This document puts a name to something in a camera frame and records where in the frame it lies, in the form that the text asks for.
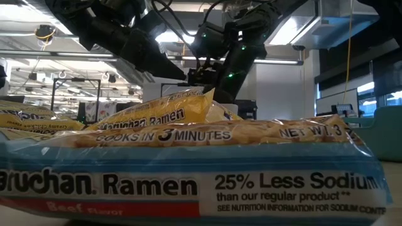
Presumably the black box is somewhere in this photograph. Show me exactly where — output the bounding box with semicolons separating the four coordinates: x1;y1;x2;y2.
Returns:
234;99;259;121

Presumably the black pegboard rack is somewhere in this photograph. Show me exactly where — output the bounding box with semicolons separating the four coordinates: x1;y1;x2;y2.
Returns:
331;103;357;117

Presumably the white printed panel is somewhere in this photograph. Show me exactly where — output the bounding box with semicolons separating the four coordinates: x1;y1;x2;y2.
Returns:
84;100;117;122

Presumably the blue beef ramen pack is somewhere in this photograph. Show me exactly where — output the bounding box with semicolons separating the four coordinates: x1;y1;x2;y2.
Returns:
0;114;393;226

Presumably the short ceiling light bar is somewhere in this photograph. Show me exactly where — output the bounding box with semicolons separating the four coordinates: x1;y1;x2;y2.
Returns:
166;55;304;66

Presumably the black stand frame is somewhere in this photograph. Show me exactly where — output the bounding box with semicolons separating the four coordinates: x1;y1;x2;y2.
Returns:
50;77;102;122

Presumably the yellow hanging cable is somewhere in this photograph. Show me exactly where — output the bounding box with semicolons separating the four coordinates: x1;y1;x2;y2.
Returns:
343;0;354;104

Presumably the teal plastic bin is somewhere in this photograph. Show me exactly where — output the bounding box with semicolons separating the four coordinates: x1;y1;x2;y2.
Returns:
353;105;402;163

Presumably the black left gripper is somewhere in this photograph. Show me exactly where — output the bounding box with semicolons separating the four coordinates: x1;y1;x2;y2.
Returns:
187;67;221;87

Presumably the white plastic bin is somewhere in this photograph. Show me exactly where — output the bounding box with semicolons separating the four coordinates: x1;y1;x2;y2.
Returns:
226;102;240;115

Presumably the white ceiling air unit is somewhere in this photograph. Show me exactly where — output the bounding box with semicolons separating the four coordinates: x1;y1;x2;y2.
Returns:
265;0;381;50

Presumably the white whiteboard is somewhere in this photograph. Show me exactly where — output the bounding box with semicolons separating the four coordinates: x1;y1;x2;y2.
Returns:
315;89;359;122

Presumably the long ceiling light bar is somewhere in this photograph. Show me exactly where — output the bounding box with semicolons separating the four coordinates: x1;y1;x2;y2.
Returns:
0;50;119;62

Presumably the black yellow ceiling cable reel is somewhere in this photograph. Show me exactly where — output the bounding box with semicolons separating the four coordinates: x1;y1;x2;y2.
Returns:
34;24;57;42

